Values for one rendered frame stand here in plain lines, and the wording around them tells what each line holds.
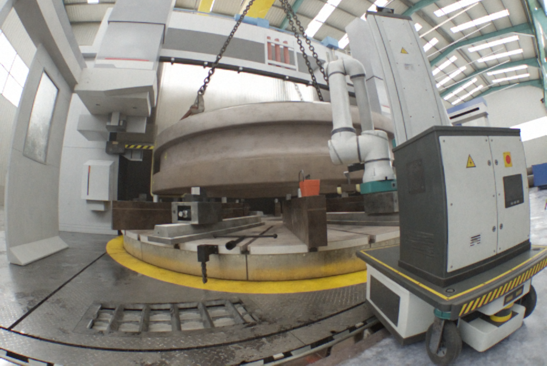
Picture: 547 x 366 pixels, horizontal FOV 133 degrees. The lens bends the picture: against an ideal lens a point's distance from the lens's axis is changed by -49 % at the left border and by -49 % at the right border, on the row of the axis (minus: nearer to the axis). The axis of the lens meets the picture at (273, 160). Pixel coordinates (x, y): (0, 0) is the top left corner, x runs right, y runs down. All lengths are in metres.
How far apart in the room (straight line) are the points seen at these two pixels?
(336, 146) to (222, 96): 4.73
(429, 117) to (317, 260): 1.35
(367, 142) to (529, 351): 1.27
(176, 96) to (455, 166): 5.41
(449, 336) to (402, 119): 0.99
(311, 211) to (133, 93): 3.07
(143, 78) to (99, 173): 2.19
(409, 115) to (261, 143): 1.77
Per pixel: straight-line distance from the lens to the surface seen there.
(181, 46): 9.31
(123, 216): 3.23
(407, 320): 0.96
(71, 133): 5.86
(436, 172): 0.81
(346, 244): 2.01
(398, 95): 1.33
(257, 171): 2.44
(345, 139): 1.32
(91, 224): 5.44
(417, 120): 1.33
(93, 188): 5.01
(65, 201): 5.67
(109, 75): 3.81
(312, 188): 1.83
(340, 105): 1.45
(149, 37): 4.68
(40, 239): 3.32
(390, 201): 2.59
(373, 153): 1.28
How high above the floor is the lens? 0.64
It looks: 11 degrees up
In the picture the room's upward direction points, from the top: 2 degrees counter-clockwise
